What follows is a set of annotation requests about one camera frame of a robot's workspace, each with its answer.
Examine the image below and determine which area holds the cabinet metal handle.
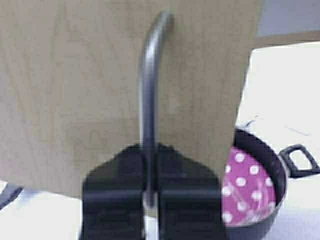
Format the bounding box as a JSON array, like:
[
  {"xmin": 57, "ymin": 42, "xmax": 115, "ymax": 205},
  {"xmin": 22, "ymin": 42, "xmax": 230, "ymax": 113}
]
[{"xmin": 138, "ymin": 11, "xmax": 174, "ymax": 209}]

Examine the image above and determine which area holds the pink polka dot cloth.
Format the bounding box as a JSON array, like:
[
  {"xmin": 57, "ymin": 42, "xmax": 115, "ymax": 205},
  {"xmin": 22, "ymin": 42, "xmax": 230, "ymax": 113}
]
[{"xmin": 221, "ymin": 146, "xmax": 276, "ymax": 227}]

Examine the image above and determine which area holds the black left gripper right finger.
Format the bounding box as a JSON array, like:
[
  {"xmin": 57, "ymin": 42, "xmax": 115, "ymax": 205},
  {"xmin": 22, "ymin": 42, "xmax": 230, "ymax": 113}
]
[{"xmin": 156, "ymin": 144, "xmax": 226, "ymax": 240}]

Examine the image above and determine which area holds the wooden cabinet door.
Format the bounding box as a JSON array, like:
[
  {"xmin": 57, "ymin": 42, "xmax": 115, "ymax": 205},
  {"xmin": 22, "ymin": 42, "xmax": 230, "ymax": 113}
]
[{"xmin": 0, "ymin": 0, "xmax": 263, "ymax": 198}]

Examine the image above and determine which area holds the black two-handled cooking pot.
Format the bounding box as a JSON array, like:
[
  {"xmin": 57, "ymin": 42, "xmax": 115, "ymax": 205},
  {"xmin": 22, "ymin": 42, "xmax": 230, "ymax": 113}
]
[{"xmin": 222, "ymin": 128, "xmax": 320, "ymax": 240}]

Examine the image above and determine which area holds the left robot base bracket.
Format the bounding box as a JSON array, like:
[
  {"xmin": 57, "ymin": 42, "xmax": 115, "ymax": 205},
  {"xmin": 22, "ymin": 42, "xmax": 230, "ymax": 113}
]
[{"xmin": 0, "ymin": 183, "xmax": 24, "ymax": 210}]

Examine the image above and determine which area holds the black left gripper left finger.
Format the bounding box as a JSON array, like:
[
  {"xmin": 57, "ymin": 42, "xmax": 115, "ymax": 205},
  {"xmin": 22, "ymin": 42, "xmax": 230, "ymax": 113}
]
[{"xmin": 79, "ymin": 144, "xmax": 145, "ymax": 240}]

